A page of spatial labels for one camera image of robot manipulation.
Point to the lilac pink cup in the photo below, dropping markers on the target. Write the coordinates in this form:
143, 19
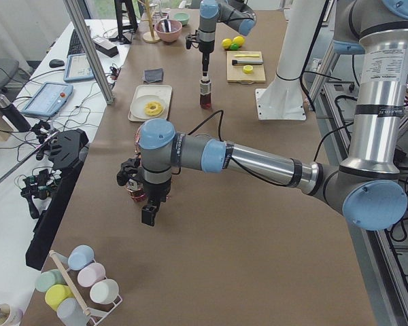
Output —
91, 274

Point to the grey folded cloth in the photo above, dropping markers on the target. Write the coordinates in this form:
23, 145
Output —
153, 75

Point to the copper wire bottle rack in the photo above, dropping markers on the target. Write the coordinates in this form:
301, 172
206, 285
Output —
136, 139

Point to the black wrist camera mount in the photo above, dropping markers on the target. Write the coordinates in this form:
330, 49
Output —
129, 170

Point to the tea bottle dark liquid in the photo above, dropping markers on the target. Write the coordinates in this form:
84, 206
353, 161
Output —
205, 92

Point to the metal muddler rod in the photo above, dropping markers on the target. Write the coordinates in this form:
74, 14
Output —
236, 62

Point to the black thermos bottle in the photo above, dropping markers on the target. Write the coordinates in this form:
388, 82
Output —
13, 115

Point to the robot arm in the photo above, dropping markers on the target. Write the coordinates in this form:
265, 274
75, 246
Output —
235, 14
364, 187

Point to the glazed donut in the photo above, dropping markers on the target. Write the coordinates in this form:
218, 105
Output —
153, 108

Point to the cream serving tray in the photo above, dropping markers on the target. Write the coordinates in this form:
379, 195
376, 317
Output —
163, 91

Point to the mint green bowl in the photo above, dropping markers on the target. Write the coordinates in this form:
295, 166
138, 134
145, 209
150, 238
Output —
182, 17

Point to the green lime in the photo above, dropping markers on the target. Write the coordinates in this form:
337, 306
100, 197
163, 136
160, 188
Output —
234, 47

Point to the yellow plastic knife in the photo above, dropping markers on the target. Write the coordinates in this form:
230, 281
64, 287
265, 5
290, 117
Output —
247, 55

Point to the white cup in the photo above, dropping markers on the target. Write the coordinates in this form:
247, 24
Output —
104, 291

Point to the yellow cup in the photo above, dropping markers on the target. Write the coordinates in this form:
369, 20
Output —
56, 294

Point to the yellow lemon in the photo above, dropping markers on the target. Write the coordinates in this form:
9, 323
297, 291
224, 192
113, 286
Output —
239, 40
226, 43

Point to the wooden cutting board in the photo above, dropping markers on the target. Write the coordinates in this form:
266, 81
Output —
235, 74

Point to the blue teach pendant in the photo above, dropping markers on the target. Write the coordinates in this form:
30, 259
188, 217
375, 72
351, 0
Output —
48, 100
77, 69

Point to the aluminium frame post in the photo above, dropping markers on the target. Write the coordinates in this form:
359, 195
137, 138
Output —
79, 24

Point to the pink bowl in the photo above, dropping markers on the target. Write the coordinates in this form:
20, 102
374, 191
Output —
169, 36

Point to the white wire cup rack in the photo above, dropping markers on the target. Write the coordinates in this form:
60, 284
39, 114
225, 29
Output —
97, 312

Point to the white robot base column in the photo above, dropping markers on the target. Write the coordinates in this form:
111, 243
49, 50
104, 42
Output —
283, 98

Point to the wooden mug tree stand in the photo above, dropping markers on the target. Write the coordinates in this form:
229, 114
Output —
149, 36

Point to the white round plate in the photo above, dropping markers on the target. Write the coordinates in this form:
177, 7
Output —
137, 106

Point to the grey blue cup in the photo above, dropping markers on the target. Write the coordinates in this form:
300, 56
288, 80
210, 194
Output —
71, 314

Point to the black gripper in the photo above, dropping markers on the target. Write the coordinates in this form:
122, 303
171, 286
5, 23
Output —
157, 191
205, 56

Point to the half lemon slice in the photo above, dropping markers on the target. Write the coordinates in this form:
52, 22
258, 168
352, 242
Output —
248, 69

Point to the yellow lemon near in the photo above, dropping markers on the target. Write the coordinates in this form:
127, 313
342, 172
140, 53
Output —
226, 43

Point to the yellow lemon far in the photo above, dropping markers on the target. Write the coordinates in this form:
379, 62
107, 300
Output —
239, 40

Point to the light blue cup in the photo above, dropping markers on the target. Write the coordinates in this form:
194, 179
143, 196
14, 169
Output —
80, 257

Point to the pale green cup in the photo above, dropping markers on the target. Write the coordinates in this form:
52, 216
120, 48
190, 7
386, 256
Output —
48, 279

